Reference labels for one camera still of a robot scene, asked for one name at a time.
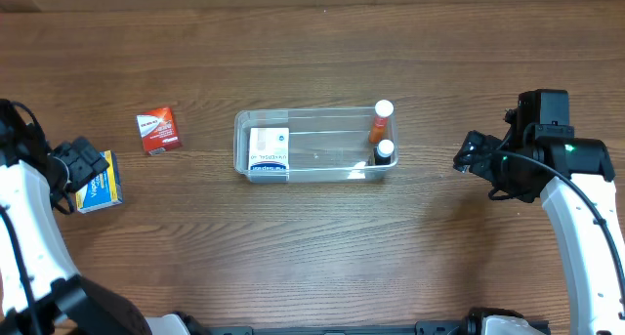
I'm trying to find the blue yellow VapoDrops box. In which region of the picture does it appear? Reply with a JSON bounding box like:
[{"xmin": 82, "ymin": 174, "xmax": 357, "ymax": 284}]
[{"xmin": 75, "ymin": 150, "xmax": 123, "ymax": 214}]

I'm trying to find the red medicine box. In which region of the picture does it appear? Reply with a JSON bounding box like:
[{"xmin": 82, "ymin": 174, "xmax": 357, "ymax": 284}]
[{"xmin": 136, "ymin": 106, "xmax": 182, "ymax": 155}]

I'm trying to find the dark bottle white cap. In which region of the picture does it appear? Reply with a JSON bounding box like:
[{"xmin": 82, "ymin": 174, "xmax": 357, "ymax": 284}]
[{"xmin": 373, "ymin": 139, "xmax": 395, "ymax": 165}]

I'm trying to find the orange bottle white cap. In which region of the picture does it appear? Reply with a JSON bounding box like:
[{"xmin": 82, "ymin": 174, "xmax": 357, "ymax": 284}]
[{"xmin": 368, "ymin": 100, "xmax": 395, "ymax": 144}]

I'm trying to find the white Hansaplast plaster box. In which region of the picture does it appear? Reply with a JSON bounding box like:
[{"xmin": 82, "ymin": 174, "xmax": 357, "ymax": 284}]
[{"xmin": 248, "ymin": 127, "xmax": 290, "ymax": 184}]

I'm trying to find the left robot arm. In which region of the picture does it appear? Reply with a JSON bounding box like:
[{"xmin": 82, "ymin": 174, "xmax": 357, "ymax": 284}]
[{"xmin": 1, "ymin": 100, "xmax": 192, "ymax": 335}]

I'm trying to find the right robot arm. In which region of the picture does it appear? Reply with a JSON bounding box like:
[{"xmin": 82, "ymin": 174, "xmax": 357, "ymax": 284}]
[{"xmin": 453, "ymin": 89, "xmax": 624, "ymax": 334}]

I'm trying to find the clear plastic container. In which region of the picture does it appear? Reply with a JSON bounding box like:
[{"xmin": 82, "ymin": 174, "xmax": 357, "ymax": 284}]
[{"xmin": 233, "ymin": 106, "xmax": 399, "ymax": 183}]

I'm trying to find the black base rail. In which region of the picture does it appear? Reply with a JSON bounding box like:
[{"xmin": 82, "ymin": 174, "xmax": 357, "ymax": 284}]
[{"xmin": 194, "ymin": 319, "xmax": 551, "ymax": 335}]

